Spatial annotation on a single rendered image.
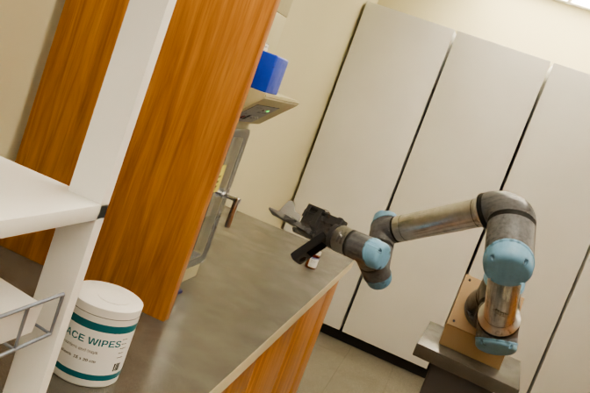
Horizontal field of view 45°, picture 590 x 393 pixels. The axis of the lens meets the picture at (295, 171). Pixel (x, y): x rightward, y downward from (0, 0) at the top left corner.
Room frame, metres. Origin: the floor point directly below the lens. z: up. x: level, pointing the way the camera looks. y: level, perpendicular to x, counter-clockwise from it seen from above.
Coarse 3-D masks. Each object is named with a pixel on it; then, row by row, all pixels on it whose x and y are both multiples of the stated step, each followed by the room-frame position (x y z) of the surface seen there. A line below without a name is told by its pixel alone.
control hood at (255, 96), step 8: (248, 96) 1.66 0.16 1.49; (256, 96) 1.66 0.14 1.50; (264, 96) 1.66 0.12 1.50; (272, 96) 1.71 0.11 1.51; (280, 96) 1.78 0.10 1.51; (248, 104) 1.67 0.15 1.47; (264, 104) 1.74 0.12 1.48; (272, 104) 1.79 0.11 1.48; (280, 104) 1.84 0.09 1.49; (288, 104) 1.89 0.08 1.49; (296, 104) 1.95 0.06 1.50; (272, 112) 1.90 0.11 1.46; (280, 112) 1.95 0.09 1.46; (256, 120) 1.91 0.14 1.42; (264, 120) 1.97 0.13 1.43
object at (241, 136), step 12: (240, 132) 1.90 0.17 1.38; (240, 144) 1.93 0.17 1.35; (228, 156) 1.88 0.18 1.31; (240, 156) 1.97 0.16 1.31; (228, 168) 1.91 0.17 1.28; (228, 180) 1.94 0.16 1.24; (216, 192) 1.88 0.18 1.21; (228, 192) 1.98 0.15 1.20; (216, 204) 1.91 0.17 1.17; (216, 216) 1.95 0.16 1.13; (204, 228) 1.88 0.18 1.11; (204, 240) 1.92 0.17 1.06; (192, 252) 1.86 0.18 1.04; (204, 252) 1.95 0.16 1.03; (192, 264) 1.89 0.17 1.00
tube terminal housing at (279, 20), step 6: (276, 18) 1.91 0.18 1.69; (282, 18) 1.96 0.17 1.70; (276, 24) 1.92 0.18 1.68; (282, 24) 1.97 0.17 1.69; (270, 30) 1.90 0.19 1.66; (276, 30) 1.94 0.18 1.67; (282, 30) 1.99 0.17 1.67; (270, 36) 1.91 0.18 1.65; (276, 36) 1.96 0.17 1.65; (270, 42) 1.93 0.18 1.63; (276, 42) 1.97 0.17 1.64; (270, 48) 1.95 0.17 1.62; (276, 48) 1.99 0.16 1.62; (240, 126) 1.92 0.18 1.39; (246, 126) 1.97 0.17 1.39; (198, 264) 1.98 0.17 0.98; (186, 270) 1.90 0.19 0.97; (192, 270) 1.95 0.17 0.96; (186, 276) 1.92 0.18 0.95; (192, 276) 1.97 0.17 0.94
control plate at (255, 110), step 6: (252, 108) 1.71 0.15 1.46; (258, 108) 1.74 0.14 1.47; (264, 108) 1.78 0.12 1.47; (270, 108) 1.82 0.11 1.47; (276, 108) 1.85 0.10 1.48; (246, 114) 1.75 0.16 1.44; (252, 114) 1.79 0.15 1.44; (258, 114) 1.82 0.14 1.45; (264, 114) 1.87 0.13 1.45; (240, 120) 1.79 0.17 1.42; (246, 120) 1.83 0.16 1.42; (252, 120) 1.87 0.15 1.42
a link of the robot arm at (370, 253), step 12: (348, 240) 1.87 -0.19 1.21; (360, 240) 1.86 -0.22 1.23; (372, 240) 1.85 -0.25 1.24; (348, 252) 1.87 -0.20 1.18; (360, 252) 1.84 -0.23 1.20; (372, 252) 1.82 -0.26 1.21; (384, 252) 1.83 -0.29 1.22; (360, 264) 1.87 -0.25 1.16; (372, 264) 1.82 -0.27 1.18; (384, 264) 1.85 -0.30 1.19
